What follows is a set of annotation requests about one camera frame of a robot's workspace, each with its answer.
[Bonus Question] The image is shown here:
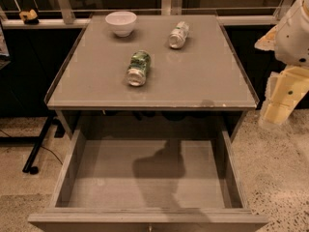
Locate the green soda can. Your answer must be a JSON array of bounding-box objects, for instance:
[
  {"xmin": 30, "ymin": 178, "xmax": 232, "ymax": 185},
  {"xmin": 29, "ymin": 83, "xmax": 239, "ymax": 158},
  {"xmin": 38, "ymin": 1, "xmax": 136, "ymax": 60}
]
[{"xmin": 126, "ymin": 50, "xmax": 152, "ymax": 87}]

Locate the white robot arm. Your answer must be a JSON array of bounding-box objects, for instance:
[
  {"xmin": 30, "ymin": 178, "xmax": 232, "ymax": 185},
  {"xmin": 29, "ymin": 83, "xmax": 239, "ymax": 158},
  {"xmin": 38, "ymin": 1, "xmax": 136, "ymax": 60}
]
[{"xmin": 254, "ymin": 0, "xmax": 309, "ymax": 125}]

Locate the white soda can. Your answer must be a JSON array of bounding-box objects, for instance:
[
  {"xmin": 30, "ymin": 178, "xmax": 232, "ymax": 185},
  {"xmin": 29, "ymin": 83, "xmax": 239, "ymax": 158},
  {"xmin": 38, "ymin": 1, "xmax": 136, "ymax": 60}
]
[{"xmin": 168, "ymin": 21, "xmax": 189, "ymax": 49}]

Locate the grey drawer cabinet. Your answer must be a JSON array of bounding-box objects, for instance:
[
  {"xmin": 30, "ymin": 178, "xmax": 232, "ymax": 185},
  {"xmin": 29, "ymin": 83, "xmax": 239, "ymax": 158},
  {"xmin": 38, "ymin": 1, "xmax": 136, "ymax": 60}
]
[{"xmin": 43, "ymin": 14, "xmax": 261, "ymax": 140}]

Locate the open grey top drawer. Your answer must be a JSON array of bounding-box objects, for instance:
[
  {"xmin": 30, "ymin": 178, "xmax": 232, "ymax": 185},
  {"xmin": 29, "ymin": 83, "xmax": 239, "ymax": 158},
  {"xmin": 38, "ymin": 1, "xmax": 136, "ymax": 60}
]
[{"xmin": 27, "ymin": 111, "xmax": 269, "ymax": 232}]

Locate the white ceramic bowl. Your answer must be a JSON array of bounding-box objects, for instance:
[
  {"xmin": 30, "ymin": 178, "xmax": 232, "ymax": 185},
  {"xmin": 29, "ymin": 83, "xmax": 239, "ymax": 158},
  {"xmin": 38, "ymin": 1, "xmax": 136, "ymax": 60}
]
[{"xmin": 105, "ymin": 11, "xmax": 137, "ymax": 37}]

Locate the black metal stand leg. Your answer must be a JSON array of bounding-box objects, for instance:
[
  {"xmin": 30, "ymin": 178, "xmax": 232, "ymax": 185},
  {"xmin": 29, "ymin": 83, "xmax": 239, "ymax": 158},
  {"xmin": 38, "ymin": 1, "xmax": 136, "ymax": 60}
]
[{"xmin": 0, "ymin": 112, "xmax": 65, "ymax": 175}]

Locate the small yellow black toy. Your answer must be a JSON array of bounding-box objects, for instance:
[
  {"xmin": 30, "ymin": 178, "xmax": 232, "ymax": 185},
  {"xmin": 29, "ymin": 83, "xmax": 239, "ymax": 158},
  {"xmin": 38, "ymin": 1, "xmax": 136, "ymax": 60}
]
[{"xmin": 19, "ymin": 10, "xmax": 39, "ymax": 24}]

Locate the white window rail frame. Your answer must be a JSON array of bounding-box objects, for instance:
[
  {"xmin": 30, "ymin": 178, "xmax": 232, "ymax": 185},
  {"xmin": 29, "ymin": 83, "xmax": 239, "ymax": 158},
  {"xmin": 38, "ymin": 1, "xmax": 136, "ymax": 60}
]
[{"xmin": 0, "ymin": 0, "xmax": 296, "ymax": 28}]

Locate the black floor cable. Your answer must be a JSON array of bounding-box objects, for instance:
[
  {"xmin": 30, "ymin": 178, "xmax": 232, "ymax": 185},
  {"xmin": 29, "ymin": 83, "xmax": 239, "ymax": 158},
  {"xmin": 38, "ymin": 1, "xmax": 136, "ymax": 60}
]
[{"xmin": 0, "ymin": 129, "xmax": 64, "ymax": 166}]

